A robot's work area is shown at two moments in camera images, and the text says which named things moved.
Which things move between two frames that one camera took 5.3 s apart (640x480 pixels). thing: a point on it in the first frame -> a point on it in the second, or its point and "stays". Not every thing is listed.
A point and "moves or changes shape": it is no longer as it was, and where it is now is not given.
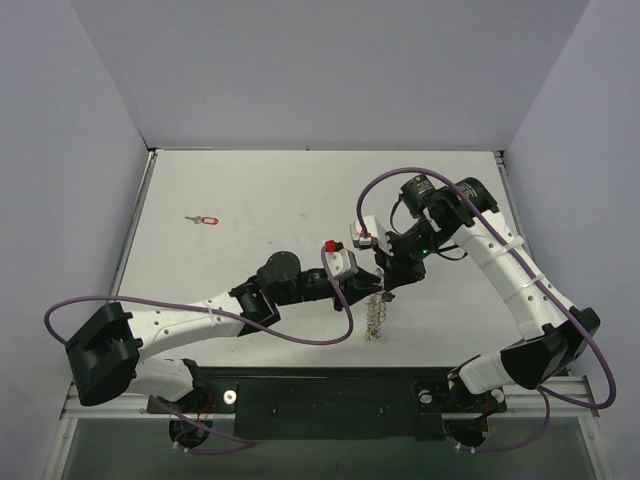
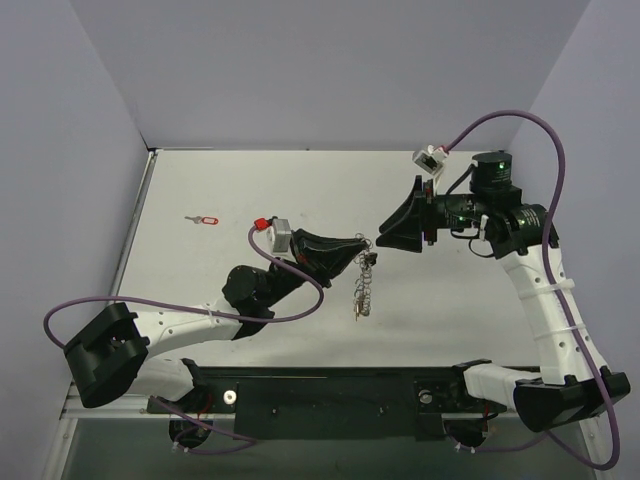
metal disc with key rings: [376, 308] moves or changes shape
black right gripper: [397, 261] -> [428, 213]
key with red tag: [204, 219] stays
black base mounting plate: [326, 404] stays
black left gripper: [344, 287] -> [302, 257]
